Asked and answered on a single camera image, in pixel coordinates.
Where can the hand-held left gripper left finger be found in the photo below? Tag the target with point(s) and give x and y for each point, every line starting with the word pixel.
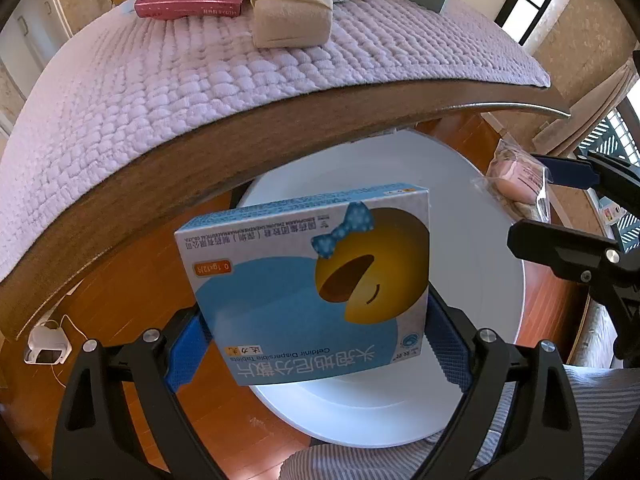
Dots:
pixel 185 355

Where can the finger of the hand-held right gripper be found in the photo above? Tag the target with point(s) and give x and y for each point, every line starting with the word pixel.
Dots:
pixel 560 245
pixel 570 172

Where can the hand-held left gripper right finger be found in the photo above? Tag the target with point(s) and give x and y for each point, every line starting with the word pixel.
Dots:
pixel 447 345

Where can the clear bag with pink contents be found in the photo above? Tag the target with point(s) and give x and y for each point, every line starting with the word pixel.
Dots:
pixel 515 180

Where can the white round bin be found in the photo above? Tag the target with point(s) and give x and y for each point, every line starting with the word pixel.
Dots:
pixel 475 270

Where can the blue medicine box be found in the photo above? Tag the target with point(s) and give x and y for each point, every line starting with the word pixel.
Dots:
pixel 280 285

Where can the window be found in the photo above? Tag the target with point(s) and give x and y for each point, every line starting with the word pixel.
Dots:
pixel 615 135

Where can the beige curtain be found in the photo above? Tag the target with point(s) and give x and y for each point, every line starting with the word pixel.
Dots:
pixel 590 95

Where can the white charger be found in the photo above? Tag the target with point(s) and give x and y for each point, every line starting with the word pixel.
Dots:
pixel 45 345

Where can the person's striped clothing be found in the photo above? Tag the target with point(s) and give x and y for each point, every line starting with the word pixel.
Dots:
pixel 600 410

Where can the lilac textured blanket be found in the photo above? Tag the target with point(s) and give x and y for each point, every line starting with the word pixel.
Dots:
pixel 150 100

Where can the white wardrobe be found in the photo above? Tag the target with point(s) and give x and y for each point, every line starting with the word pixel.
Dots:
pixel 47 5

